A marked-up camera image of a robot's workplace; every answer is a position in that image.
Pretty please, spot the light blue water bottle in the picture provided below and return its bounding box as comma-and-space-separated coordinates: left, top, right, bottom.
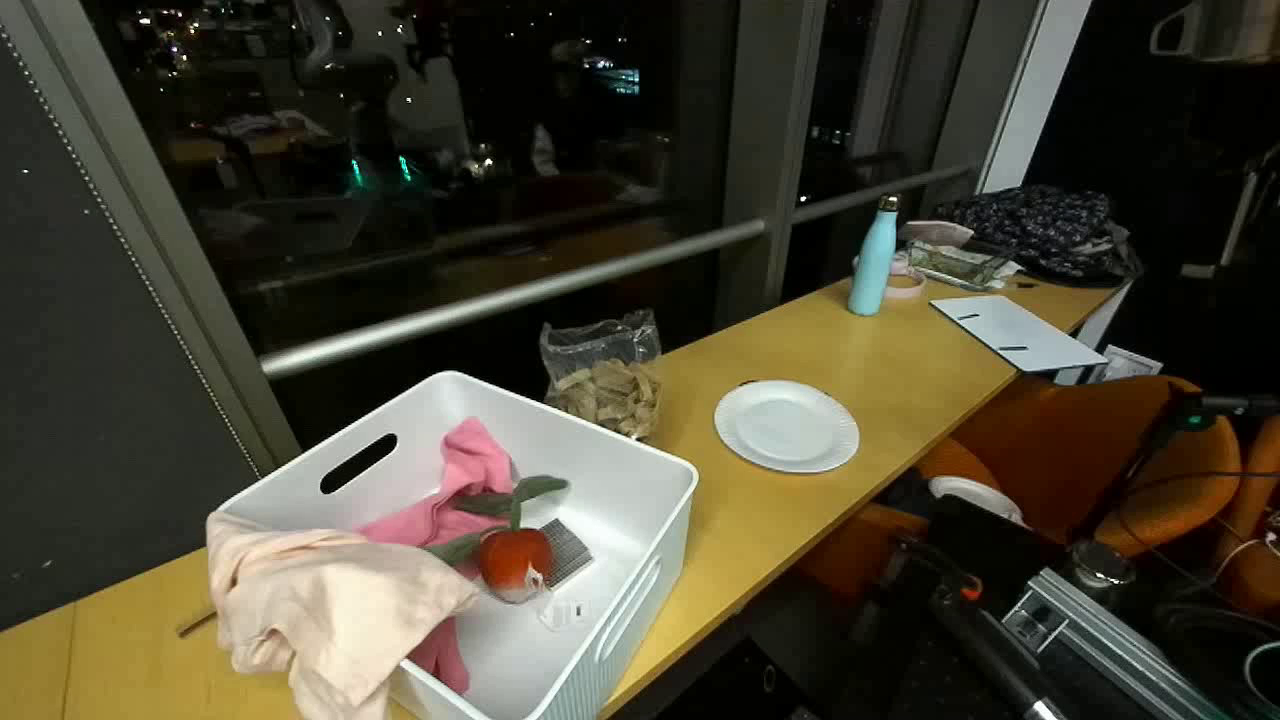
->
850, 197, 901, 317

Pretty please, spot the dark patterned fabric bag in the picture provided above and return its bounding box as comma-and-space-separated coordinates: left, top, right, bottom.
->
943, 185, 1146, 288

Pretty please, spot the metal window handrail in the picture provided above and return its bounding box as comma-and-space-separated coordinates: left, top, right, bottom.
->
262, 163, 968, 378

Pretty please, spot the white paper plate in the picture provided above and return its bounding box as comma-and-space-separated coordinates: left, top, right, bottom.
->
712, 378, 859, 475

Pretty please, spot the white plastic bin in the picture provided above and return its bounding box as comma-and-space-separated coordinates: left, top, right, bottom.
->
208, 372, 701, 720

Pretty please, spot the bright pink cloth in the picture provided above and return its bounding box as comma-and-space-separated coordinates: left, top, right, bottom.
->
363, 421, 515, 690

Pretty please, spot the clear bag of rubber bands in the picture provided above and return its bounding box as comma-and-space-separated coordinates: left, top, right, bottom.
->
542, 307, 661, 440

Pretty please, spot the orange chair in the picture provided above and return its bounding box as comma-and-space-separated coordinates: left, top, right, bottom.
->
800, 374, 1278, 616

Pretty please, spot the pale pink cloth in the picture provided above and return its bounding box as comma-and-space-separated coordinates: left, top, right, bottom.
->
208, 513, 480, 720

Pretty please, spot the red toy tomato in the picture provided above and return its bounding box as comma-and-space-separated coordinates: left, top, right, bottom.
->
475, 529, 555, 601

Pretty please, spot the white clipboard with paper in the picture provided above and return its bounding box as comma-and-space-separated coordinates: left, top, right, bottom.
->
935, 297, 1102, 372

